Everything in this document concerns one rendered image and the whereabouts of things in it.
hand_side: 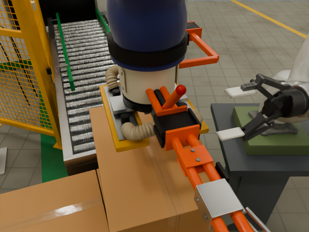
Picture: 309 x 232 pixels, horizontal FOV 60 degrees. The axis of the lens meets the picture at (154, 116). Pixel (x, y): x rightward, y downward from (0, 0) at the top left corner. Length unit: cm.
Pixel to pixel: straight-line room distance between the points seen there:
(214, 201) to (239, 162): 78
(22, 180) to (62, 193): 92
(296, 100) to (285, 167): 62
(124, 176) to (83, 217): 46
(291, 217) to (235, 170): 97
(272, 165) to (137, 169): 64
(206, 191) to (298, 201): 175
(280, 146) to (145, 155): 64
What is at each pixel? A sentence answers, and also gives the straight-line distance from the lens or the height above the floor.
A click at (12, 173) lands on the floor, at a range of 242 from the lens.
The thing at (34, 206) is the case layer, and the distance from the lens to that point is 145.
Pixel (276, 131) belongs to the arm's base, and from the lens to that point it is 137.
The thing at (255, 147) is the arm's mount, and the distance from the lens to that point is 130.
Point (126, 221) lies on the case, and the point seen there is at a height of 94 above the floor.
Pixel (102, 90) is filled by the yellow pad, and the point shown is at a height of 113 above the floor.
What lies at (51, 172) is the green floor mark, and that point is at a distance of 229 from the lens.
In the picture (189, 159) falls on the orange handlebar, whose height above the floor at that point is 125.
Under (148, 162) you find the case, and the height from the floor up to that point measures 94.
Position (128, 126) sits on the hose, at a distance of 74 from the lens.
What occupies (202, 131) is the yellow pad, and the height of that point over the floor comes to 112.
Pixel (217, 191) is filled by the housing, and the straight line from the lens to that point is 52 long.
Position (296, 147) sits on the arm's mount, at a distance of 137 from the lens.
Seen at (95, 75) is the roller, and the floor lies 54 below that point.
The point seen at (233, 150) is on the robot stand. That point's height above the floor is 75.
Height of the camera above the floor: 167
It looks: 39 degrees down
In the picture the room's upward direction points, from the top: straight up
